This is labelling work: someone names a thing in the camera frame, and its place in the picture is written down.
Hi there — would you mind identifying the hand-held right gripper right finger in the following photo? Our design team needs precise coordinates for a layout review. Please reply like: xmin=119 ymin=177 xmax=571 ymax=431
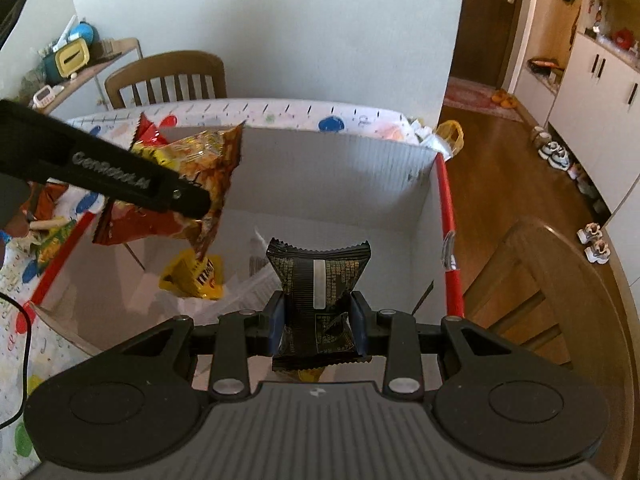
xmin=350 ymin=294 xmax=526 ymax=397

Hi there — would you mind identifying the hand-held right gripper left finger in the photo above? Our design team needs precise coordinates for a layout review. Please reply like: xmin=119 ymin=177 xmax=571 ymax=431
xmin=117 ymin=294 xmax=287 ymax=401

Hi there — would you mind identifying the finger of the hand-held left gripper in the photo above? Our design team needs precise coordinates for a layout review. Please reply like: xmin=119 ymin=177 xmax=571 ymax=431
xmin=150 ymin=175 xmax=212 ymax=220

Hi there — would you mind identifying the orange yellow snack bag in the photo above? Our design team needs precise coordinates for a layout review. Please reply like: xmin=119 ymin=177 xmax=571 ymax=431
xmin=129 ymin=122 xmax=246 ymax=263

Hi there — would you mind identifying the black snack packet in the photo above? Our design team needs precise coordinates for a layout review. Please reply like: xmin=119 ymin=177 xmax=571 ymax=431
xmin=265 ymin=237 xmax=372 ymax=372

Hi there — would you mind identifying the yellow candy packet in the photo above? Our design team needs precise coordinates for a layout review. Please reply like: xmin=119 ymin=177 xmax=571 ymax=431
xmin=159 ymin=249 xmax=225 ymax=301

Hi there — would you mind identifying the red cardboard box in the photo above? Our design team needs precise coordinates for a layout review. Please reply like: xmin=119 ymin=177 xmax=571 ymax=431
xmin=27 ymin=124 xmax=468 ymax=391

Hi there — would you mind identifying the white kitchen timer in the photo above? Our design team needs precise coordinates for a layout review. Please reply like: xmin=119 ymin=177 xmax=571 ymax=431
xmin=32 ymin=85 xmax=65 ymax=108

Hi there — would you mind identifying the wooden side cabinet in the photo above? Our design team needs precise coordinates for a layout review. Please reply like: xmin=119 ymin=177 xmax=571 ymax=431
xmin=30 ymin=37 xmax=144 ymax=121

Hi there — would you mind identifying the green snack packet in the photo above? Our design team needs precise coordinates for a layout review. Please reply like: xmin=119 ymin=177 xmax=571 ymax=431
xmin=36 ymin=220 xmax=78 ymax=263

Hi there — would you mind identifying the yellow teal tissue box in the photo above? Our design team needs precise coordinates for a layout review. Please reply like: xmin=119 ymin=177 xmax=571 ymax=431
xmin=42 ymin=39 xmax=90 ymax=86

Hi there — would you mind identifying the blue round toy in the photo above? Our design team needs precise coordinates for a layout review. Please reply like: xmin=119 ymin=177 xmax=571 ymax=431
xmin=67 ymin=21 xmax=96 ymax=43

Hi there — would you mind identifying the wooden slat-back chair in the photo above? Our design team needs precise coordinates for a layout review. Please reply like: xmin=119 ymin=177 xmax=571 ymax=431
xmin=104 ymin=50 xmax=228 ymax=110

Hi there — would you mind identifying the balloon print tablecloth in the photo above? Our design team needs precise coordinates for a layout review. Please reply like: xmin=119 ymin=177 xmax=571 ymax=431
xmin=0 ymin=99 xmax=451 ymax=480

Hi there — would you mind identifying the wooden round-back chair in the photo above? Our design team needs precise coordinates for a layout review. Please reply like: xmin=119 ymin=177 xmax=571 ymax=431
xmin=462 ymin=217 xmax=640 ymax=466

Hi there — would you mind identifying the yellow plastic bag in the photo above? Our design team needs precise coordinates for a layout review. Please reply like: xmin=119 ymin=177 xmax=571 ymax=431
xmin=437 ymin=120 xmax=464 ymax=157

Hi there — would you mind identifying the pink door mat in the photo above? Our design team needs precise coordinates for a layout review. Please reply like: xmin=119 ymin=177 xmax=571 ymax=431
xmin=442 ymin=77 xmax=523 ymax=122

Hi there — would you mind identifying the dark brown door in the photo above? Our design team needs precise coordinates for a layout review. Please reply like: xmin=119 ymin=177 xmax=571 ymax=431
xmin=462 ymin=0 xmax=531 ymax=86

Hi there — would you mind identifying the black cable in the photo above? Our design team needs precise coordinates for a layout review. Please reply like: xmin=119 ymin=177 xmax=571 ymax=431
xmin=0 ymin=294 xmax=33 ymax=431

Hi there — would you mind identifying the white wall cupboard unit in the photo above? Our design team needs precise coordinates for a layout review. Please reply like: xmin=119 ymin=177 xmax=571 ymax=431
xmin=510 ymin=0 xmax=640 ymax=226

